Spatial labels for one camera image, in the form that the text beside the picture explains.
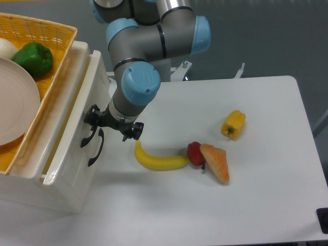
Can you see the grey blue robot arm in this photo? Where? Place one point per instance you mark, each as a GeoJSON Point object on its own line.
{"type": "Point", "coordinates": [138, 34]}

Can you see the yellow bell pepper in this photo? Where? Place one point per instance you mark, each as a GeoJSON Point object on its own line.
{"type": "Point", "coordinates": [233, 124]}

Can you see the yellow banana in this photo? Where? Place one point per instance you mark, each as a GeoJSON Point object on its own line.
{"type": "Point", "coordinates": [158, 163]}

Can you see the pink plate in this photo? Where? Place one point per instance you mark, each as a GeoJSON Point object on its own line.
{"type": "Point", "coordinates": [20, 101]}

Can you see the orange bread slice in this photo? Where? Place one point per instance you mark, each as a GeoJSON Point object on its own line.
{"type": "Point", "coordinates": [217, 160]}

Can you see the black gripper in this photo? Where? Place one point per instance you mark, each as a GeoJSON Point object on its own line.
{"type": "Point", "coordinates": [130, 130]}

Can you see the white onion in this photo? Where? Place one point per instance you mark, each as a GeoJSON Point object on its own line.
{"type": "Point", "coordinates": [7, 49]}

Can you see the green bell pepper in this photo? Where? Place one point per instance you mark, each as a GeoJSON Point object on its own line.
{"type": "Point", "coordinates": [35, 58]}

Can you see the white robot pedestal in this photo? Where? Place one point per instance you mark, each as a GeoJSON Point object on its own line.
{"type": "Point", "coordinates": [164, 69]}

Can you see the white drawer cabinet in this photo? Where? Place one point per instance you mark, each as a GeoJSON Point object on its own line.
{"type": "Point", "coordinates": [25, 181]}

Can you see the black corner device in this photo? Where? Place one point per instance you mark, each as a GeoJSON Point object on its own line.
{"type": "Point", "coordinates": [322, 214]}

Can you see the red bell pepper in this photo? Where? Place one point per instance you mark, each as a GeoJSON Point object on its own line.
{"type": "Point", "coordinates": [195, 155]}

